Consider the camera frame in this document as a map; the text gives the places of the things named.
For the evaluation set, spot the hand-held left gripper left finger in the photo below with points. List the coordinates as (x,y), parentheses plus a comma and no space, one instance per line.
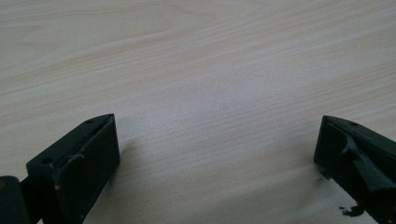
(79,174)

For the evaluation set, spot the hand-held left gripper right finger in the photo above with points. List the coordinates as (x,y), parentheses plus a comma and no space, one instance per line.
(358,155)

